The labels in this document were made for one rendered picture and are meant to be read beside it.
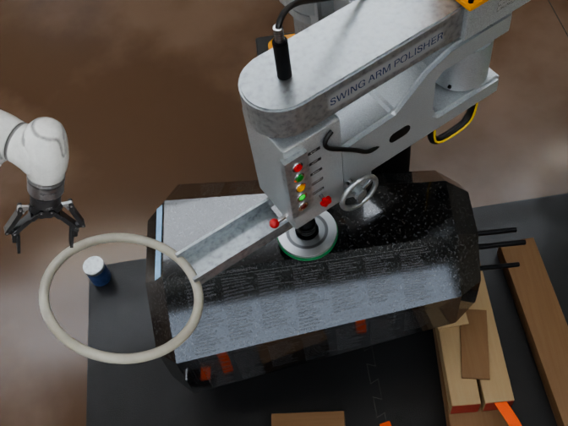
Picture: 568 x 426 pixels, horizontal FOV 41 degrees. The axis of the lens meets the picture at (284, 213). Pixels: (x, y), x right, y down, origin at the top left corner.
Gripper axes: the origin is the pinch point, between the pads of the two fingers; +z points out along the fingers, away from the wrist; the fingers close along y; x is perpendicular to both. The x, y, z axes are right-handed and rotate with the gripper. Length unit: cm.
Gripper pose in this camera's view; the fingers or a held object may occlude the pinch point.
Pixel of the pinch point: (45, 243)
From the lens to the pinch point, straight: 214.0
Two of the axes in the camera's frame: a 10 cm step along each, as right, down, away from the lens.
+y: 9.2, -0.9, 3.9
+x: -3.3, -7.2, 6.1
